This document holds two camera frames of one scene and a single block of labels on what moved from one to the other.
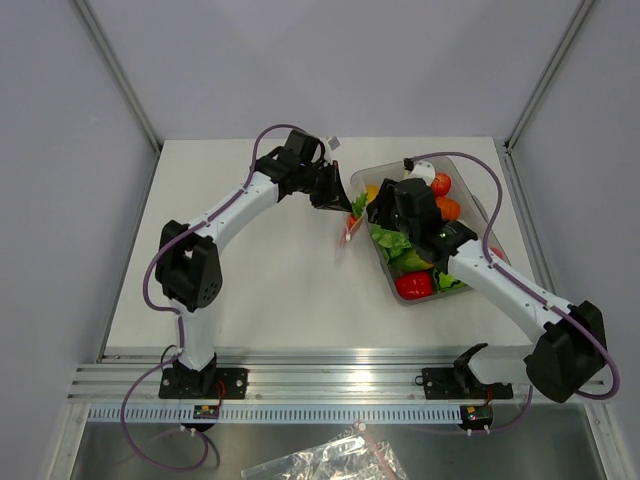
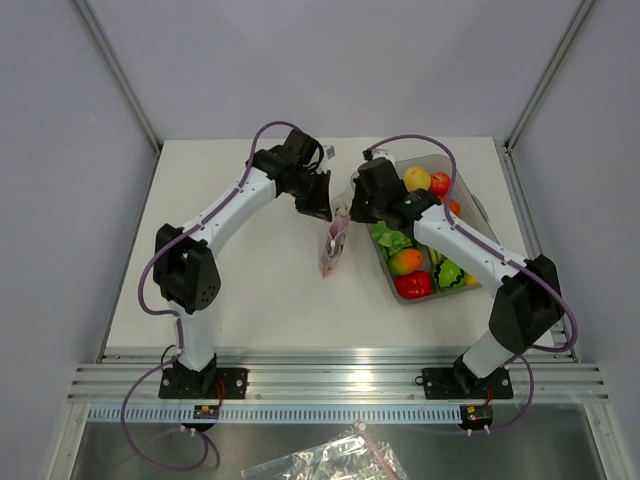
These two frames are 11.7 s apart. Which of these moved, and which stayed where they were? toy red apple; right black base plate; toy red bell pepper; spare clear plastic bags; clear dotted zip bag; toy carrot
Moved: clear dotted zip bag; toy carrot
Stayed: spare clear plastic bags; toy red bell pepper; right black base plate; toy red apple
